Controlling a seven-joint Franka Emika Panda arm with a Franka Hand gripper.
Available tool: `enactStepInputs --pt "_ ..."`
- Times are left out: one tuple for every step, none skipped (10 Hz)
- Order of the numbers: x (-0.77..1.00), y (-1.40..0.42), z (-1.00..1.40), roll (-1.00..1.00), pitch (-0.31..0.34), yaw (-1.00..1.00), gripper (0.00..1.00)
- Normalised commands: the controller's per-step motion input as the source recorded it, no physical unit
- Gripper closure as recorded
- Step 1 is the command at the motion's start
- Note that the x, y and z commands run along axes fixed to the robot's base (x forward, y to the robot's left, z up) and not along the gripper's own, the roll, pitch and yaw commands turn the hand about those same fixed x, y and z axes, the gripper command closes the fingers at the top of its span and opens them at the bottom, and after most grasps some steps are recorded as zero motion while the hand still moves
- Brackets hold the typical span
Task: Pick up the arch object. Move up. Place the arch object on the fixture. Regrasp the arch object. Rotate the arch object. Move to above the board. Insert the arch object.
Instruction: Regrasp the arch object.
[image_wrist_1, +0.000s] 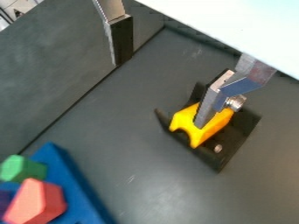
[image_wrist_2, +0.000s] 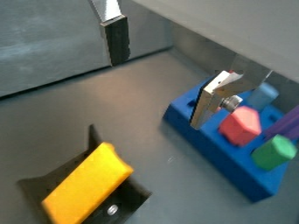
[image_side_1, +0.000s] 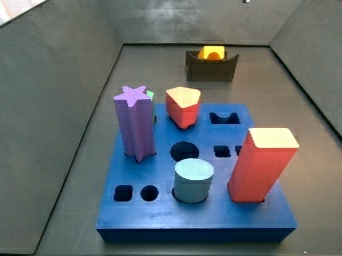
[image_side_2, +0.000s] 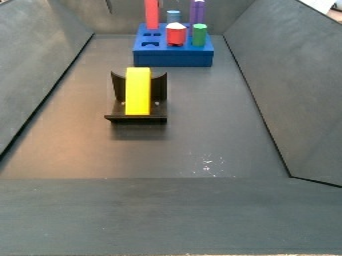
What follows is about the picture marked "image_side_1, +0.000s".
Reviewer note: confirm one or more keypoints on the yellow arch block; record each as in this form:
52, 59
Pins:
211, 53

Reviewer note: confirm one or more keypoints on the red rounded wedge block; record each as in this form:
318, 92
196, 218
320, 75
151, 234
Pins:
181, 104

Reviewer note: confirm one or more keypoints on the purple star prism block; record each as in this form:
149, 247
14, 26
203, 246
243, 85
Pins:
133, 108

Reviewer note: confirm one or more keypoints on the black curved fixture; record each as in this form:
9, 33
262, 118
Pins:
210, 70

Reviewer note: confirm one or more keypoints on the blue shape sorter base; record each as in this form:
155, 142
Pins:
171, 197

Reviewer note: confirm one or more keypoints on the tall red rectangular block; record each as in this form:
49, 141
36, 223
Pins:
267, 150

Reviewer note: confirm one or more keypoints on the light blue cylinder block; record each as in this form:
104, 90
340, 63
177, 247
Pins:
194, 174

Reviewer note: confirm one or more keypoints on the green cylinder block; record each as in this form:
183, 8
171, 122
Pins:
149, 93

